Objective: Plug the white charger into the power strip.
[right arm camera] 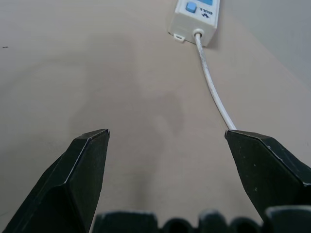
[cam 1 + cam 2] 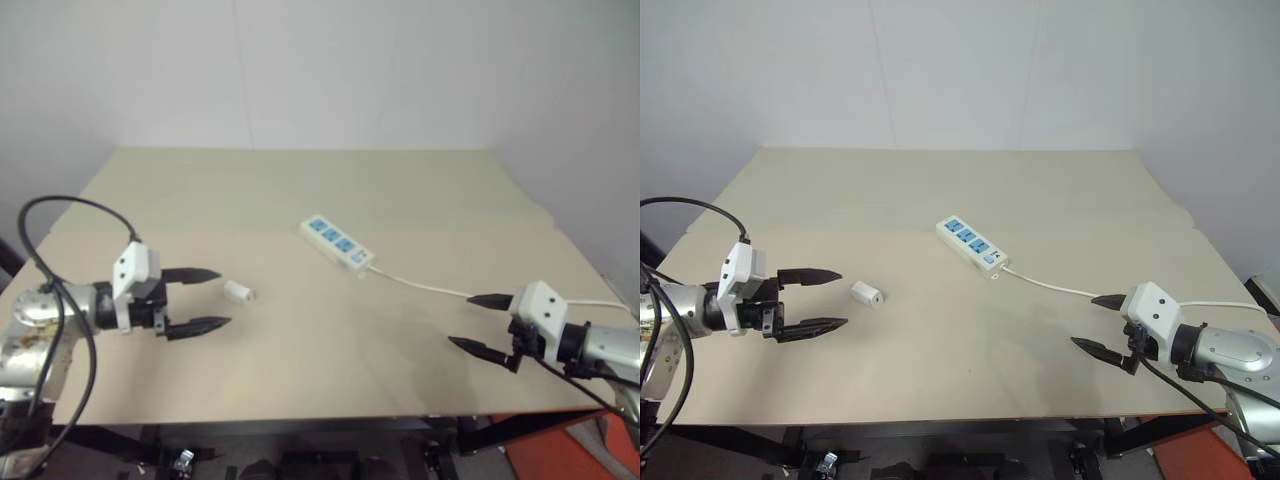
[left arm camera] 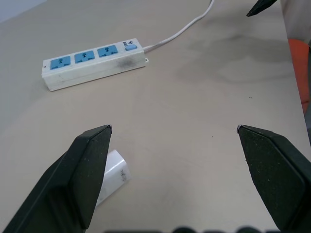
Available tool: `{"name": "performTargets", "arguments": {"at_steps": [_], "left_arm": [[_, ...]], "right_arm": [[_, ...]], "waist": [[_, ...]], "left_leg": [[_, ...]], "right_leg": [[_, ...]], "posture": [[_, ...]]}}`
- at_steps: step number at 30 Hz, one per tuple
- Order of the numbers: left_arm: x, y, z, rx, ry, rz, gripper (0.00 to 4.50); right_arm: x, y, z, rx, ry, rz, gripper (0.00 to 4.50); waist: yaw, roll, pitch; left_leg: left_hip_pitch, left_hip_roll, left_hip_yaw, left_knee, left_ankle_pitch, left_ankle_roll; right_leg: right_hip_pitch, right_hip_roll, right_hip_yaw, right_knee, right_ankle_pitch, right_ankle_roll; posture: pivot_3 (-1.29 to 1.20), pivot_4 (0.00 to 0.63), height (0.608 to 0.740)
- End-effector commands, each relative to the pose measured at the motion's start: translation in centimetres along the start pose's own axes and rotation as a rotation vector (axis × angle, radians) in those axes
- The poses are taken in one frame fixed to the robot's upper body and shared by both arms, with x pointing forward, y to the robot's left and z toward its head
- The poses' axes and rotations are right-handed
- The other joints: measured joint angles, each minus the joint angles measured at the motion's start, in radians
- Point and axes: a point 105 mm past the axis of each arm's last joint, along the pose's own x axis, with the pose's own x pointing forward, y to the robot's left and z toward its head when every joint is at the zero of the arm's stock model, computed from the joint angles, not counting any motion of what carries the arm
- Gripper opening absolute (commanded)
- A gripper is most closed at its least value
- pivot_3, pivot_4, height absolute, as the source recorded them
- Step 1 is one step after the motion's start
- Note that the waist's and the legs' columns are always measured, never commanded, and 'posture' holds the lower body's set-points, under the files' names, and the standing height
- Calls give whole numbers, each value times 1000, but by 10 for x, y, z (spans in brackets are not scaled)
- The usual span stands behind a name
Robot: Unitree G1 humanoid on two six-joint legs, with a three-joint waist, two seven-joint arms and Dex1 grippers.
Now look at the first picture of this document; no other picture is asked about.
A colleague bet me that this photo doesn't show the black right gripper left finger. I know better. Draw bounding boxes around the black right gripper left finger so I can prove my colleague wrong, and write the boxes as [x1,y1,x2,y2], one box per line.
[4,129,111,233]

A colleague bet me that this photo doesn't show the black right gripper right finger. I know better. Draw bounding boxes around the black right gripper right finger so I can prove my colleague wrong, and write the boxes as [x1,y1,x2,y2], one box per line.
[224,129,311,222]

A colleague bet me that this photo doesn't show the white power strip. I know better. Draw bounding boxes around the white power strip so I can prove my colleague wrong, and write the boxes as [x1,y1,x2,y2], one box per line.
[168,0,222,48]

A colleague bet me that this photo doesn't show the white power cable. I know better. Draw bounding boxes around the white power cable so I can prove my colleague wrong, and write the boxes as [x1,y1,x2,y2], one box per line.
[194,30,237,131]

